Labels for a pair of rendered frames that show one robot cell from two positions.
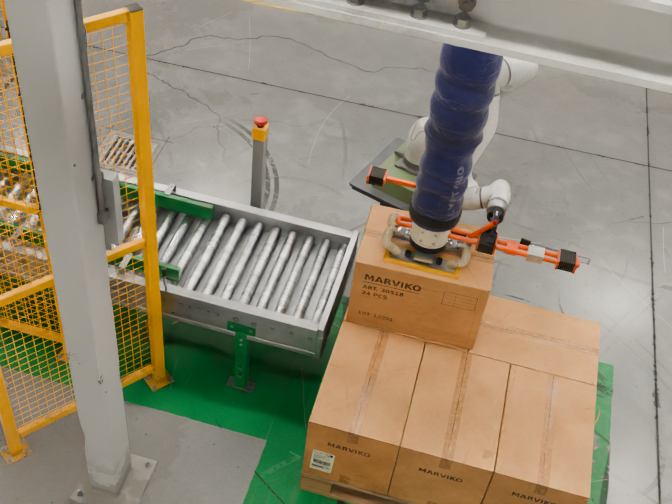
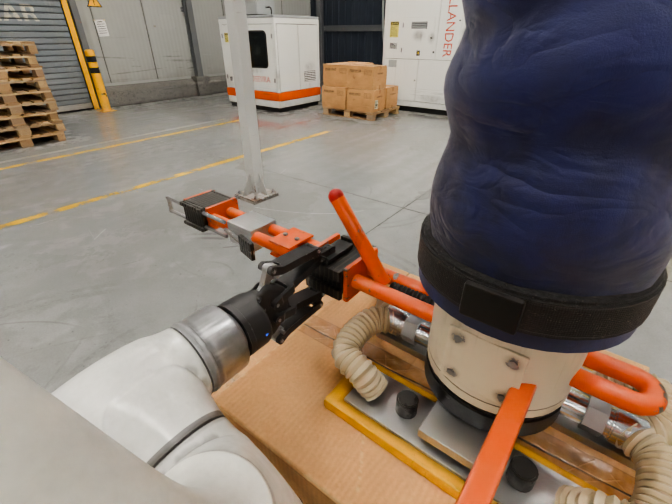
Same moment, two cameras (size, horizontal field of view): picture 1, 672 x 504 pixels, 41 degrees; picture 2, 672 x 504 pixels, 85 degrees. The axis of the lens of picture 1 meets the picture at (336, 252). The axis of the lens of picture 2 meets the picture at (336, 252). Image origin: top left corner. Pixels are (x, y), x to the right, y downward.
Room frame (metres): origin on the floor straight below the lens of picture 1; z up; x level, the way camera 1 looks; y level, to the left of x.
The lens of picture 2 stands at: (3.35, -0.41, 1.39)
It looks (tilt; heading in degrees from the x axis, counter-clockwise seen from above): 31 degrees down; 210
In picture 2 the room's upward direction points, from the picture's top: straight up
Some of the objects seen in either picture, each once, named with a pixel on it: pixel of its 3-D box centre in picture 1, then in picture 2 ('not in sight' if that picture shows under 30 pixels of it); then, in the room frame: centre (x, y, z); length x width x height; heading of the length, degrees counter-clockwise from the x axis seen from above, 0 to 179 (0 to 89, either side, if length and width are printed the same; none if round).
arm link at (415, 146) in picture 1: (425, 138); not in sight; (3.68, -0.37, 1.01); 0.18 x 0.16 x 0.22; 125
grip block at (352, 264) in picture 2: (486, 241); (341, 265); (2.92, -0.65, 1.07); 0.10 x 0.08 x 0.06; 171
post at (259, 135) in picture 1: (257, 200); not in sight; (3.62, 0.45, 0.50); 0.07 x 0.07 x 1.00; 81
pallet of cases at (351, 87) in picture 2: not in sight; (361, 89); (-3.74, -3.86, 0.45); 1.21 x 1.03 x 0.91; 82
